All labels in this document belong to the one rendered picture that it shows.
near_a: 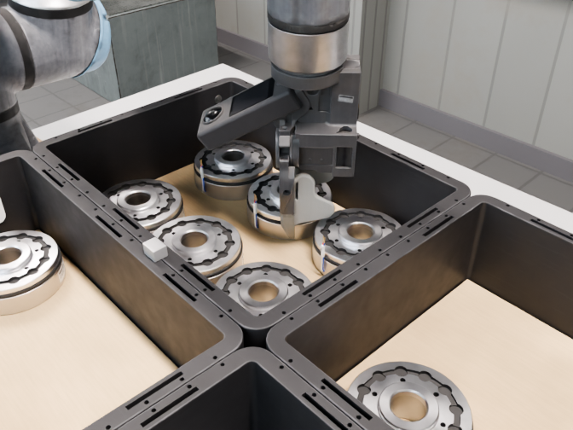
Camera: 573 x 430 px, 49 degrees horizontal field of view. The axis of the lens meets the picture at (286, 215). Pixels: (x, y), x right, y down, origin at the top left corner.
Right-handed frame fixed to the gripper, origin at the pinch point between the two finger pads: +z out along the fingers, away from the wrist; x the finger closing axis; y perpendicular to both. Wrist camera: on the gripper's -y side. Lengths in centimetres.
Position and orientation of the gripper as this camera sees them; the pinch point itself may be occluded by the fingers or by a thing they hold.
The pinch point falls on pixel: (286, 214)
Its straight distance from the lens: 73.5
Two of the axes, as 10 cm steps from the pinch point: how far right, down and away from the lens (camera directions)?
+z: 0.0, 7.5, 6.6
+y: 10.0, 0.3, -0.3
